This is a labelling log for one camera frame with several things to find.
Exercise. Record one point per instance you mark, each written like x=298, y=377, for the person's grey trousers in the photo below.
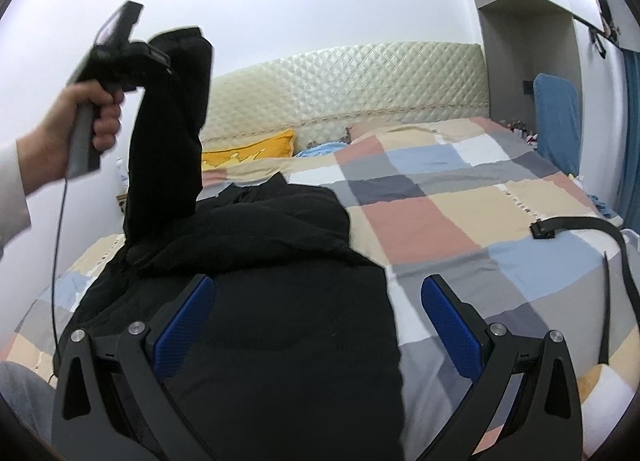
x=27, y=404

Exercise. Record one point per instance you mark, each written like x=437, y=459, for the wooden bedside table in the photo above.
x=121, y=202

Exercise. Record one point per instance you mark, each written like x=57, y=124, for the white plastic bottle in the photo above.
x=122, y=174

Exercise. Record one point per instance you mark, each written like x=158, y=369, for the blue towel on chair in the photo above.
x=558, y=121

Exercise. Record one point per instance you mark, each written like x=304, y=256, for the light blue pillow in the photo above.
x=321, y=150

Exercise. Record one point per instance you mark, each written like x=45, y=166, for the teal blue curtain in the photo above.
x=628, y=195

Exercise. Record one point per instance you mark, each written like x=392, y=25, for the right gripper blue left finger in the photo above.
x=177, y=325

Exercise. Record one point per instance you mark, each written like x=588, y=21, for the white sleeved left forearm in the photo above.
x=14, y=213

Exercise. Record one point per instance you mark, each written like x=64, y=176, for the black puffer jacket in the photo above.
x=298, y=357

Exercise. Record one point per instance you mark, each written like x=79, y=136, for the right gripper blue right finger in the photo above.
x=460, y=328

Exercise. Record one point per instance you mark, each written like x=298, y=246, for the pink patterned pillow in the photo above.
x=386, y=132

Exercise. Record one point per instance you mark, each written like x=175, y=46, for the cream quilted headboard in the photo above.
x=320, y=94

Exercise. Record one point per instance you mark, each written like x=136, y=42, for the yellow crown pillow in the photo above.
x=279, y=145

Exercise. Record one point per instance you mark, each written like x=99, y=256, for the checkered patchwork bed quilt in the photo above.
x=516, y=238

